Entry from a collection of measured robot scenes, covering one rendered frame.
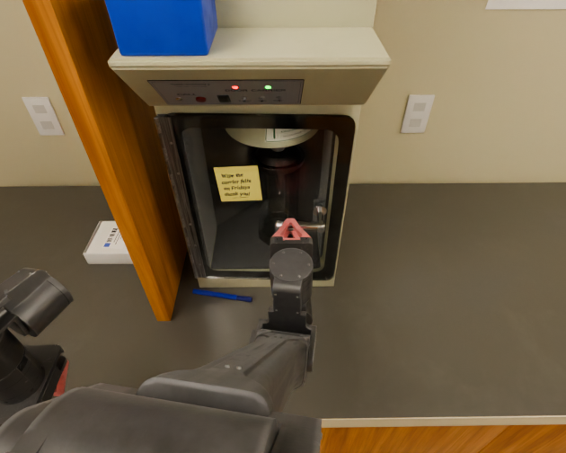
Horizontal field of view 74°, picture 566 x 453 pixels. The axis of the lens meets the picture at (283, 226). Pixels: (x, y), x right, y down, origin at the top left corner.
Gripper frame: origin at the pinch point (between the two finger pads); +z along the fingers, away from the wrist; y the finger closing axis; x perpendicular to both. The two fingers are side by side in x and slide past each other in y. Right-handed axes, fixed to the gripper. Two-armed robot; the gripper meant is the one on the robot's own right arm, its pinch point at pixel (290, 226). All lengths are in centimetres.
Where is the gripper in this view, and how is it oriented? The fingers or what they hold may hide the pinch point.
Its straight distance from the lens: 67.6
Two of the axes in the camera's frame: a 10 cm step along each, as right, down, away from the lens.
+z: 0.0, -7.0, 7.2
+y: 0.0, -7.2, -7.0
